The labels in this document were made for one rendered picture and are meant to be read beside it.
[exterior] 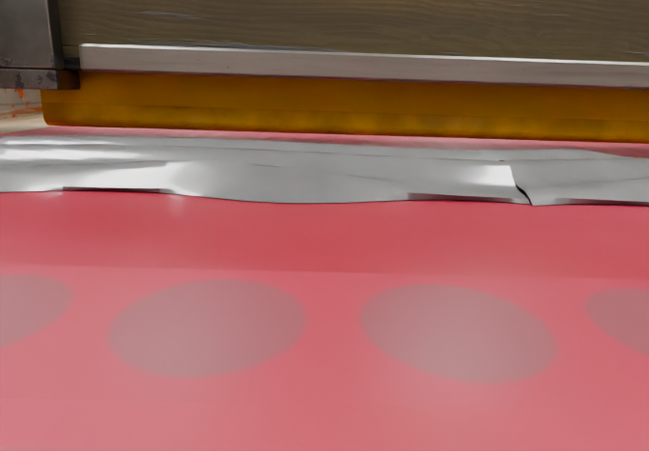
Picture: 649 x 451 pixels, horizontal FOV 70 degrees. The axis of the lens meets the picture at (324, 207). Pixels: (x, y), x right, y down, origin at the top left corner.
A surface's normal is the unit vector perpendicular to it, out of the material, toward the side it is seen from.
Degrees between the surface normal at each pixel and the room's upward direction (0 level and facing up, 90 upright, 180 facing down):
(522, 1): 90
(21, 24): 90
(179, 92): 90
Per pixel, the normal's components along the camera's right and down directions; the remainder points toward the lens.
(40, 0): 0.01, 0.26
